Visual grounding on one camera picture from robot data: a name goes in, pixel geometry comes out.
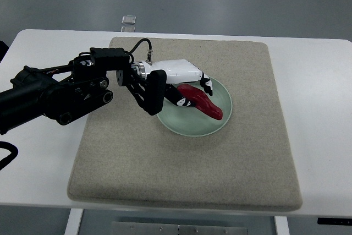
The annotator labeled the beige fabric mat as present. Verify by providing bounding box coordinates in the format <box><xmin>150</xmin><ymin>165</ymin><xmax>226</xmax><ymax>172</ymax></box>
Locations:
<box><xmin>67</xmin><ymin>38</ymin><xmax>303</xmax><ymax>211</ymax></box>

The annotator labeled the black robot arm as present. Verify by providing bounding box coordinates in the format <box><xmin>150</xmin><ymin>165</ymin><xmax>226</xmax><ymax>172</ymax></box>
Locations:
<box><xmin>1</xmin><ymin>48</ymin><xmax>163</xmax><ymax>134</ymax></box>

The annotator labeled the red pepper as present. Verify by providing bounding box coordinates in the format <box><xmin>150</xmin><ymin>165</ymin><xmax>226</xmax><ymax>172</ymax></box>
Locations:
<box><xmin>177</xmin><ymin>84</ymin><xmax>223</xmax><ymax>120</ymax></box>

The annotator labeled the metal base plate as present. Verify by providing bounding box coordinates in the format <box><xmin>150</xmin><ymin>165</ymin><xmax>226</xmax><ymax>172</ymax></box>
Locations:
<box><xmin>110</xmin><ymin>222</ymin><xmax>248</xmax><ymax>235</ymax></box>

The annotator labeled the white table leg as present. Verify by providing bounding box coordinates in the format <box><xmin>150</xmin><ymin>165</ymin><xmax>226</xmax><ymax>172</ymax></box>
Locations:
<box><xmin>274</xmin><ymin>216</ymin><xmax>290</xmax><ymax>235</ymax></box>
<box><xmin>64</xmin><ymin>209</ymin><xmax>84</xmax><ymax>235</ymax></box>

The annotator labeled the white table leg right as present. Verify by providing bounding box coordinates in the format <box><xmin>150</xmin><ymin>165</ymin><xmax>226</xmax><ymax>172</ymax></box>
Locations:
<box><xmin>274</xmin><ymin>216</ymin><xmax>290</xmax><ymax>235</ymax></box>

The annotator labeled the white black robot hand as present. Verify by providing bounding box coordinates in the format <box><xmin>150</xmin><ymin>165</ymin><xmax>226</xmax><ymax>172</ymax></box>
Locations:
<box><xmin>132</xmin><ymin>59</ymin><xmax>213</xmax><ymax>115</ymax></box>

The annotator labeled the light green plate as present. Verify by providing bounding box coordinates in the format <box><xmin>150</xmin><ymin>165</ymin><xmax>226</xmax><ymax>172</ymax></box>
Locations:
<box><xmin>157</xmin><ymin>78</ymin><xmax>233</xmax><ymax>137</ymax></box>

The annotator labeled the black table control panel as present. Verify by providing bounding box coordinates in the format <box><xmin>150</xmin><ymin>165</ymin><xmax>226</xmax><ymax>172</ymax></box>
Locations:
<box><xmin>317</xmin><ymin>217</ymin><xmax>352</xmax><ymax>226</ymax></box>

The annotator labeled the white table leg left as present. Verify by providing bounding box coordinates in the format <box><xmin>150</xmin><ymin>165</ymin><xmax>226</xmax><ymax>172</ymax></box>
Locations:
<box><xmin>64</xmin><ymin>209</ymin><xmax>84</xmax><ymax>235</ymax></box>

